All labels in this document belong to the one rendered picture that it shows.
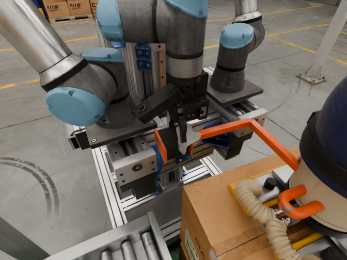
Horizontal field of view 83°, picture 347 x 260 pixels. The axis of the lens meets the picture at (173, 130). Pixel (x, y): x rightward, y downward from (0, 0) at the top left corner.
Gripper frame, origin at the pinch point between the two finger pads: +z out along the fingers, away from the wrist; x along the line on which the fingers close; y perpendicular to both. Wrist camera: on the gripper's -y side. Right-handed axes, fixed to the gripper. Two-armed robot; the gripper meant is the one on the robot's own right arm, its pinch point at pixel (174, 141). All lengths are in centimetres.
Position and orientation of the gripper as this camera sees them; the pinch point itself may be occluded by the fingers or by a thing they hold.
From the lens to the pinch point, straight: 54.8
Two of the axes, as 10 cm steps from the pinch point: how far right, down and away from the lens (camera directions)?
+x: -3.6, -6.2, 7.0
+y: 9.3, -2.5, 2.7
